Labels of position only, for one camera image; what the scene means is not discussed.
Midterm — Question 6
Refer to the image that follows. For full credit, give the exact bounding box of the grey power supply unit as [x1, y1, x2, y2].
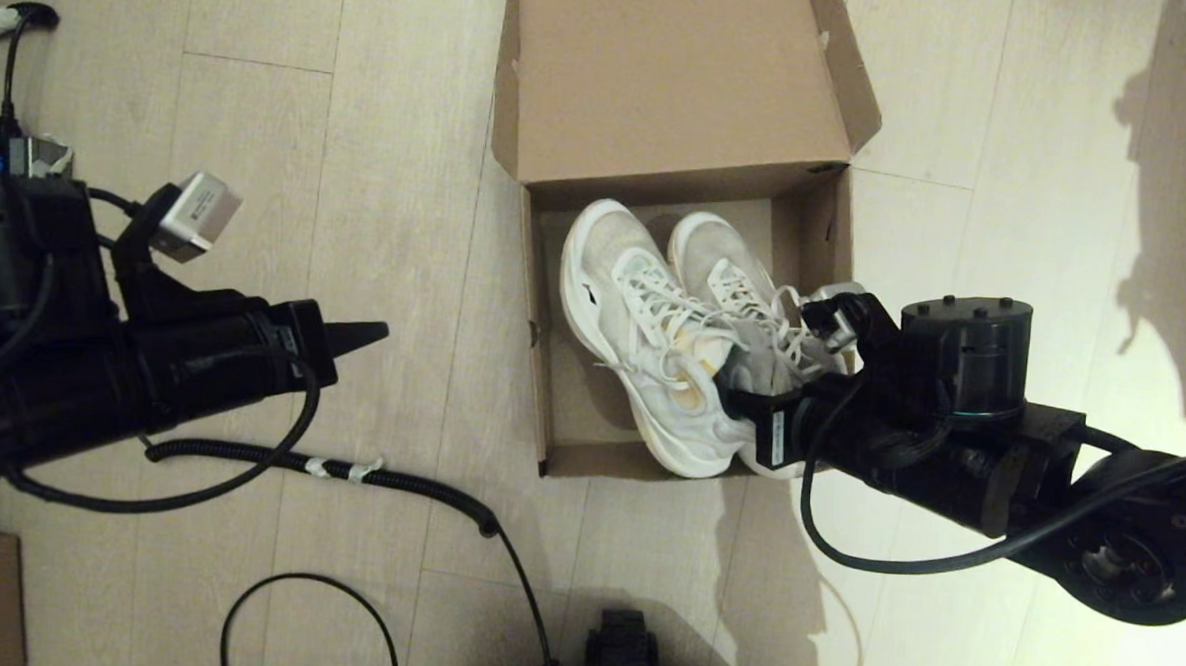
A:
[0, 135, 74, 183]

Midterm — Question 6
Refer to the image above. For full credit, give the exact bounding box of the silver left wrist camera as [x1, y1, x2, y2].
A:
[148, 171, 244, 265]

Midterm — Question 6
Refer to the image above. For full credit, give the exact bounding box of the white mesh lace-up sneaker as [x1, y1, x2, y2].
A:
[659, 209, 859, 482]
[552, 197, 765, 481]

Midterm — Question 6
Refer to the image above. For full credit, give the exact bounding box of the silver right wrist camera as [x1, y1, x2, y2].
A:
[798, 279, 871, 351]

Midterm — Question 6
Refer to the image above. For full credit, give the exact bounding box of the black cable with white tape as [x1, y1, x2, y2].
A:
[0, 2, 63, 140]

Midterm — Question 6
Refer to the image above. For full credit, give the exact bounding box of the thin black cable loop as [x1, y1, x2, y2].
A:
[220, 569, 405, 666]

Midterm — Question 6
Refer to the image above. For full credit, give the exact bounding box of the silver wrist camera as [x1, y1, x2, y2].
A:
[148, 171, 244, 265]
[798, 279, 871, 351]

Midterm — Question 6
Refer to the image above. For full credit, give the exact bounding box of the black coiled cable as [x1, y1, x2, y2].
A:
[133, 437, 577, 666]

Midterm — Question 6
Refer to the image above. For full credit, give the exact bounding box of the brown cardboard shoe box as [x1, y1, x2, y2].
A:
[477, 0, 887, 491]

